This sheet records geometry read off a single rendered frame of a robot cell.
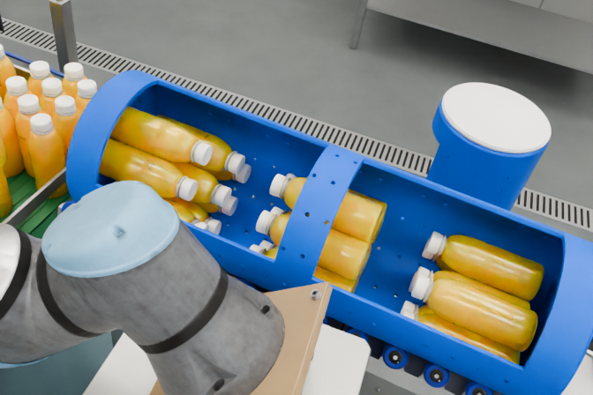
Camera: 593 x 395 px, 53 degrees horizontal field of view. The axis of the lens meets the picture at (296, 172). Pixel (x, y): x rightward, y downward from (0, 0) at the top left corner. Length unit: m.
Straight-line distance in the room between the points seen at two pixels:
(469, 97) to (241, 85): 1.85
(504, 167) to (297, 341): 0.96
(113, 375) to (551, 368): 0.61
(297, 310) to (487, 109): 1.02
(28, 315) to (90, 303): 0.07
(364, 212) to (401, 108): 2.36
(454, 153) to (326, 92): 1.86
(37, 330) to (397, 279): 0.73
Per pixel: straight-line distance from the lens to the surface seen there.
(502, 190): 1.57
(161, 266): 0.57
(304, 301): 0.68
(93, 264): 0.56
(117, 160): 1.10
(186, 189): 1.06
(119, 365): 0.83
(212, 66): 3.37
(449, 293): 0.99
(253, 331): 0.63
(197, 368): 0.63
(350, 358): 0.85
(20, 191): 1.40
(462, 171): 1.52
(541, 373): 0.97
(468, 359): 0.98
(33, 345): 0.67
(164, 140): 1.07
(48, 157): 1.28
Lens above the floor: 1.87
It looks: 43 degrees down
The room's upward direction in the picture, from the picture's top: 11 degrees clockwise
